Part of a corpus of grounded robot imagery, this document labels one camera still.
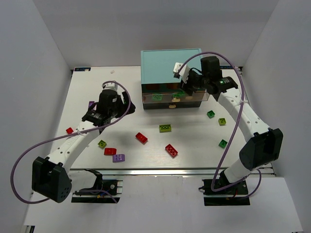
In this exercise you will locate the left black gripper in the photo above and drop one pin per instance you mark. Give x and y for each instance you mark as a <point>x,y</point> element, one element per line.
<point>125,104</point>

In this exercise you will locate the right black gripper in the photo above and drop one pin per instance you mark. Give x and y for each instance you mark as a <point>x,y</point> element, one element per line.
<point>187,84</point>

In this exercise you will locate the transparent drawer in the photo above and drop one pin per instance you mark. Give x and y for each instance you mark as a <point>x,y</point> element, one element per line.
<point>167,97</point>

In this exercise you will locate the green small lego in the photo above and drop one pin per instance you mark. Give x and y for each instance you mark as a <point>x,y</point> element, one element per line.
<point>210,114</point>
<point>223,143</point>

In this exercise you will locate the lime small lego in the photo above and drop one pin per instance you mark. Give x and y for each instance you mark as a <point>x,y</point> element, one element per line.
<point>222,121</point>

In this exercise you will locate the olive small lego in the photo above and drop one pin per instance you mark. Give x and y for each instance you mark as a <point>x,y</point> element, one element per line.
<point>102,144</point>

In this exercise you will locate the green long lego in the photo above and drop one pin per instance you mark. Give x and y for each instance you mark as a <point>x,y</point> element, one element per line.
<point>177,97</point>

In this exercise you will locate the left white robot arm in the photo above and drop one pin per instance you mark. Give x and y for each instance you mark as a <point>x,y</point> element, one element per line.
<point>52,176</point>

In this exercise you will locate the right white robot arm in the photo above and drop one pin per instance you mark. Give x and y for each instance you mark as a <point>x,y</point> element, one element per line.
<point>263,144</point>

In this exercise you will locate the teal drawer cabinet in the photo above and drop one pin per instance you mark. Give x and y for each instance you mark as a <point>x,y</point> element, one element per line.
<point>157,75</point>

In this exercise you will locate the red lego centre left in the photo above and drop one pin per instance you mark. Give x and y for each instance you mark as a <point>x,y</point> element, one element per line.
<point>141,138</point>

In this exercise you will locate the right blue label sticker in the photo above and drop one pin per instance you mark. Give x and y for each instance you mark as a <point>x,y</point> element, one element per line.
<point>226,67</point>

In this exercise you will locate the blue label sticker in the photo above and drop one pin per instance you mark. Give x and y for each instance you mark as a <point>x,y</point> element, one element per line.
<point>82,69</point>
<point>226,67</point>

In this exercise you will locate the lime long lego centre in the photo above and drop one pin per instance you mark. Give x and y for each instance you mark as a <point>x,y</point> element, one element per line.
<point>165,128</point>

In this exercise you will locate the red sloped lego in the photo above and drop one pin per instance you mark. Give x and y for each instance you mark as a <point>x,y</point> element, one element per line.
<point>110,151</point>

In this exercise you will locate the purple sloped lego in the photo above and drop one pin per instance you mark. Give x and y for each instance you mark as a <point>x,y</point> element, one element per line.
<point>118,158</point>

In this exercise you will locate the left blue label sticker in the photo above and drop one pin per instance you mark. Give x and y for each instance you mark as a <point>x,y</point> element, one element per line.
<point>82,69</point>

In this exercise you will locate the small red lego left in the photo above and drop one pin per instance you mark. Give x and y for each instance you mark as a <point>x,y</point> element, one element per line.
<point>69,130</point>

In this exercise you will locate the red lego centre right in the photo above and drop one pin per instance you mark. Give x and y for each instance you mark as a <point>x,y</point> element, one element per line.
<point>171,151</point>

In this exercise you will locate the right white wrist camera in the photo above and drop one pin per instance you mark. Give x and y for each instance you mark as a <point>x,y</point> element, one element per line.
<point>181,70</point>

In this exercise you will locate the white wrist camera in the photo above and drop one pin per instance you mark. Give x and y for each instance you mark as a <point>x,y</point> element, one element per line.
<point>110,86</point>
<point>181,70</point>

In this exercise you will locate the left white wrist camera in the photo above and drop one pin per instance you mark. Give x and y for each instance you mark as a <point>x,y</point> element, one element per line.
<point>110,86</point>

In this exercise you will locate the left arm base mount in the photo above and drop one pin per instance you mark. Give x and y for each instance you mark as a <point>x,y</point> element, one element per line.
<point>102,189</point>

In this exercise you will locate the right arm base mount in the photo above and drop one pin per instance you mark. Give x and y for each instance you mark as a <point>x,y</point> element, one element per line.
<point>232,196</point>

